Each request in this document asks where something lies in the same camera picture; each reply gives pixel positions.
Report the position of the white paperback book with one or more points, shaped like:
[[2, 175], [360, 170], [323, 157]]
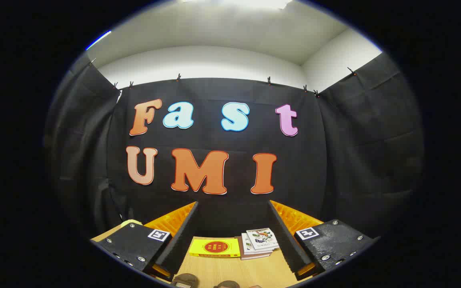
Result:
[[246, 244]]

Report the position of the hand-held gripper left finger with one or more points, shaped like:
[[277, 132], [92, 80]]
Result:
[[182, 244]]

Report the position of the row of small black clips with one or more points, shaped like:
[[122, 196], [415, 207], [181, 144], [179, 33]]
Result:
[[178, 77]]

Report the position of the brown cover book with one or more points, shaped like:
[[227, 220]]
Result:
[[240, 248]]

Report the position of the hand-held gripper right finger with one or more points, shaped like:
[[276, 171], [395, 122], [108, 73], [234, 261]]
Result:
[[284, 244]]

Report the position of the yellow book with red circle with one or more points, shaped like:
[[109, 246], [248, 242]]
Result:
[[214, 248]]

